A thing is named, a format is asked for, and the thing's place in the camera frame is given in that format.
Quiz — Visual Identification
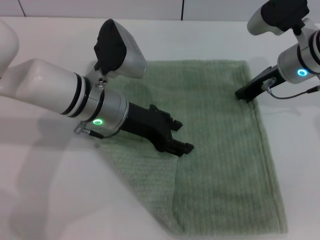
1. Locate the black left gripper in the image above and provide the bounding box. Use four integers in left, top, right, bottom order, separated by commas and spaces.
119, 101, 196, 159

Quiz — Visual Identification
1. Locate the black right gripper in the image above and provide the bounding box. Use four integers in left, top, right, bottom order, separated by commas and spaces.
234, 64, 286, 104

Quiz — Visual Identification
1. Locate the green ribbed towel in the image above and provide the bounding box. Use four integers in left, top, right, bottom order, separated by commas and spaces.
94, 59, 289, 235

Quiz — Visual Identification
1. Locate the right arm gripper cable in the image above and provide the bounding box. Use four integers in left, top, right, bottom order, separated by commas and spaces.
260, 76, 320, 100

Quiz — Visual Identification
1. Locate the arm gripper cable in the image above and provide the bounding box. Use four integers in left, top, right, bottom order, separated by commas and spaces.
73, 120, 121, 140
260, 76, 320, 100

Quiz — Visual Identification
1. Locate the left arm gripper cable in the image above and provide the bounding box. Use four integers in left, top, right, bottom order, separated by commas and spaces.
73, 120, 121, 140

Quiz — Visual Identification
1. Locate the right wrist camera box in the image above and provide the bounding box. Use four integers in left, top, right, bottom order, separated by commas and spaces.
246, 0, 310, 36

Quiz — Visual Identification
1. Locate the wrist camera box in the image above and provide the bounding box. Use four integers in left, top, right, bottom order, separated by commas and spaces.
93, 19, 148, 79
246, 0, 310, 36

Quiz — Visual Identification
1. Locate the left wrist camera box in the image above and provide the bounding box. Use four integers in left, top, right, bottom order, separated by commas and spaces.
93, 19, 148, 79

